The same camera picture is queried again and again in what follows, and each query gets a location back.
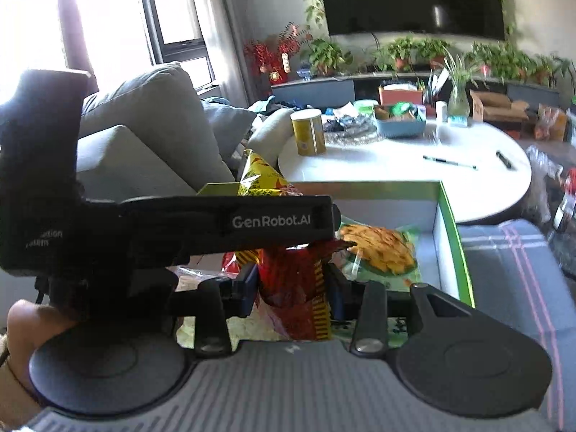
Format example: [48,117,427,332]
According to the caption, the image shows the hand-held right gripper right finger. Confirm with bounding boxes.
[325,262,478,355]

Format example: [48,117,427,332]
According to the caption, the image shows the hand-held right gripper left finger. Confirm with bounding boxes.
[166,262,260,355]

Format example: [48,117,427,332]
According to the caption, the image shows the red clear snack packet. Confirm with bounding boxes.
[222,252,246,273]

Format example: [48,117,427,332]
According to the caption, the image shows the red yellow snack bag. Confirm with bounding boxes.
[236,148,356,340]

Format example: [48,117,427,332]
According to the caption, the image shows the green cracker bag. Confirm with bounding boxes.
[337,222,421,277]

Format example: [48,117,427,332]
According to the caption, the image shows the green cardboard box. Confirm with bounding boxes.
[175,181,476,347]

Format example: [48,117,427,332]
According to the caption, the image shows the person's left forearm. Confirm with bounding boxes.
[0,360,34,432]

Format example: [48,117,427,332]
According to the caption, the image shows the person's left hand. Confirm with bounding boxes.
[8,299,76,370]

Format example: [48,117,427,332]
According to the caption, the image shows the grey sofa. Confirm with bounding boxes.
[74,62,298,199]

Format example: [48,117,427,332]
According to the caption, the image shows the white oval coffee table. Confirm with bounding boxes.
[278,117,532,225]

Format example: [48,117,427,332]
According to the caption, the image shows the yellow canister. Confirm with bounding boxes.
[290,109,327,157]

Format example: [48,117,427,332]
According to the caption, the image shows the black pen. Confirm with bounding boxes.
[423,155,478,171]

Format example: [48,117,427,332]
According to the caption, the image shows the blue plastic basket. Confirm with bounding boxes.
[373,101,427,139]

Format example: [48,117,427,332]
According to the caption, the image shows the grey television cabinet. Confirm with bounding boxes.
[270,72,563,111]

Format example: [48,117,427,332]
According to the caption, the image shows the orange storage box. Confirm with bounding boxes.
[378,82,424,106]

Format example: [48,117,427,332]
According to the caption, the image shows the light curtain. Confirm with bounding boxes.
[189,0,250,109]

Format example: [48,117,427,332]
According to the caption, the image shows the red flower decoration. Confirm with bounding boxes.
[243,22,313,84]

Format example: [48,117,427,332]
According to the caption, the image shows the glass vase with spider plant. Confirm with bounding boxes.
[432,47,484,120]

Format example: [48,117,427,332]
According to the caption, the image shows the dark framed window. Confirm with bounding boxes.
[135,0,217,91]

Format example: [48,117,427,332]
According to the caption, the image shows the row of potted plants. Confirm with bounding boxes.
[299,31,576,86]

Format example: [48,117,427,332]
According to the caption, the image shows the clear plastic bag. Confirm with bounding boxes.
[524,144,568,226]

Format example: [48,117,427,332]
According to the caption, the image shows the open cardboard box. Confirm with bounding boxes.
[469,89,529,122]

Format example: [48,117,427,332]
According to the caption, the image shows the plastic bag with fruit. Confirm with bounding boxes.
[535,104,568,141]

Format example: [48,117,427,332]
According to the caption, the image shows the green trailing vine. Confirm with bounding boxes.
[302,0,518,41]

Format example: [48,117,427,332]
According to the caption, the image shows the black wall television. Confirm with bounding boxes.
[317,0,507,40]

